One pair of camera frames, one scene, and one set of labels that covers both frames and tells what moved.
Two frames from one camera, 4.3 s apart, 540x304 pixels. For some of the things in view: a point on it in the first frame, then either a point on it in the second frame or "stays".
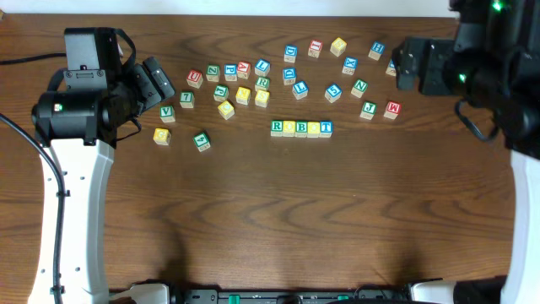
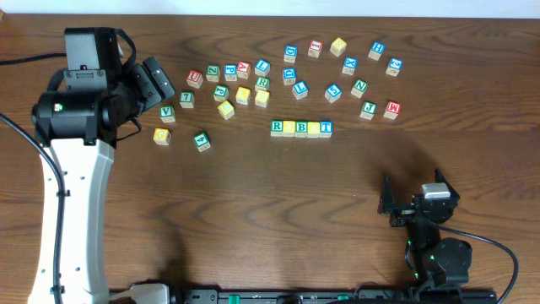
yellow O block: x=313 y=129 stays
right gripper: x=433 y=56 -> x=404 y=211
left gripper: x=148 y=84 stays
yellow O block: x=288 y=128 stays
